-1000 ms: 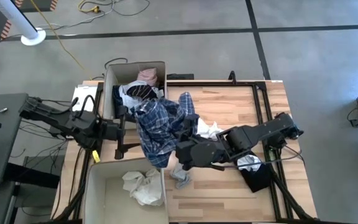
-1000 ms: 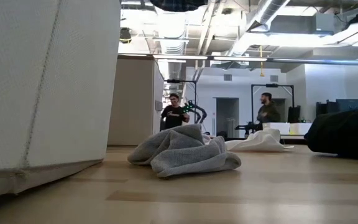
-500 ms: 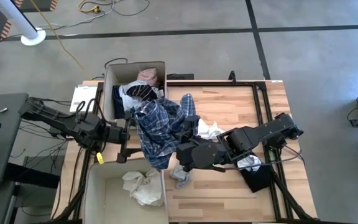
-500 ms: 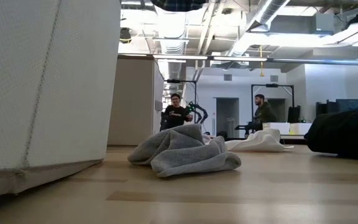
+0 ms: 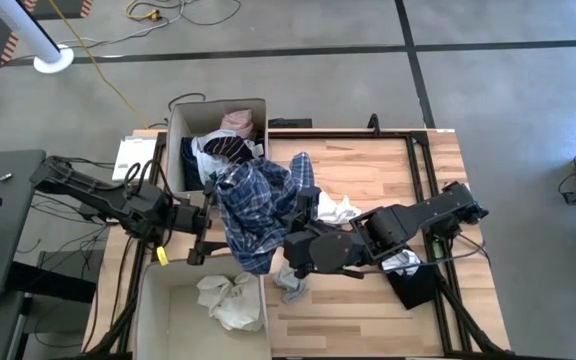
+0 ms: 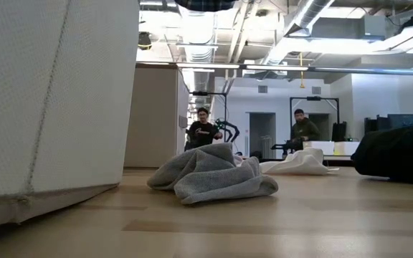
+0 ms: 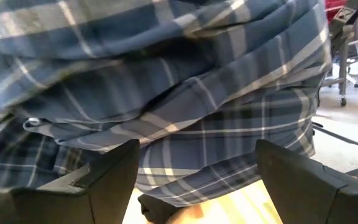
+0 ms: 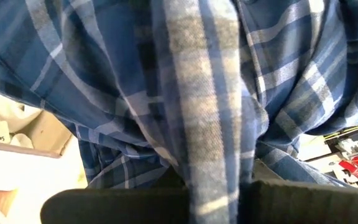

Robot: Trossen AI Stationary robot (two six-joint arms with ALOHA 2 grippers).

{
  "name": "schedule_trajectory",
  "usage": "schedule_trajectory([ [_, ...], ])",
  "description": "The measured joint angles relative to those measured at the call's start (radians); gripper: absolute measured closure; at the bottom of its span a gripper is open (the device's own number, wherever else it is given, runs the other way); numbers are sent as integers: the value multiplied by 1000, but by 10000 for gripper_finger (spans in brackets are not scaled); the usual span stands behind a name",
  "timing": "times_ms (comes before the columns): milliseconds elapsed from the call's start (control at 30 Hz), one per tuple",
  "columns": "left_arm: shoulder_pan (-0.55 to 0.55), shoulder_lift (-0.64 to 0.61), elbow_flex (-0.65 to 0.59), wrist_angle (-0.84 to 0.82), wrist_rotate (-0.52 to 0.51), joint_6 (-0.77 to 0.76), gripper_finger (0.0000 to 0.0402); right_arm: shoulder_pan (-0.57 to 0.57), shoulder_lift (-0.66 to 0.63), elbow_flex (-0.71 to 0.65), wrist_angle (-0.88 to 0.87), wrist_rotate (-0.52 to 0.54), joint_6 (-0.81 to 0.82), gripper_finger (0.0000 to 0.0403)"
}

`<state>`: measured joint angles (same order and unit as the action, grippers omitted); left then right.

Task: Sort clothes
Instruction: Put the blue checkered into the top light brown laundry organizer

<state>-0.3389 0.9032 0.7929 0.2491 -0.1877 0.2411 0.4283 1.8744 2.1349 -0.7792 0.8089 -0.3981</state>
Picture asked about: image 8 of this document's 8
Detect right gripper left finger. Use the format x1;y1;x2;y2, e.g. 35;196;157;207
40;186;190;224

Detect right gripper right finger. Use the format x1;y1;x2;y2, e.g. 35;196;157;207
240;179;358;224

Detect blue plaid shorts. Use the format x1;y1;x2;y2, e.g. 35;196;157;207
0;0;358;224

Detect white shirt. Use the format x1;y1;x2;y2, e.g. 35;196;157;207
0;86;43;149

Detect red and white clutter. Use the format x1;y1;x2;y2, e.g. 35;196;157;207
300;123;358;189

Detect lower cardboard box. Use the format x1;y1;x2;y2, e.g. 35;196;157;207
0;110;88;191

